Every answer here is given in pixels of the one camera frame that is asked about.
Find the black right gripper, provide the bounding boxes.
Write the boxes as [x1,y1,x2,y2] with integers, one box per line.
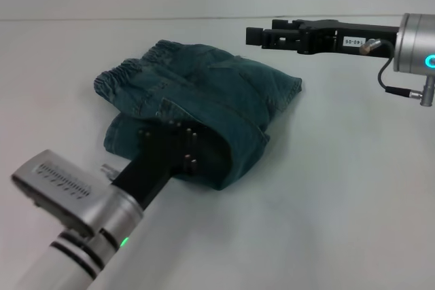
[247,18,400,58]

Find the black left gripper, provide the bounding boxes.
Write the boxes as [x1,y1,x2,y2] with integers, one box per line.
[114,122,200,209]

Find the blue denim shorts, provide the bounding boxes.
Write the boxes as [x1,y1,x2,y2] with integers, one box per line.
[93,39,304,192]

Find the right arm cable with connector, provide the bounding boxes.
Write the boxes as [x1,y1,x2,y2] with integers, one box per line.
[360,38,435,108]

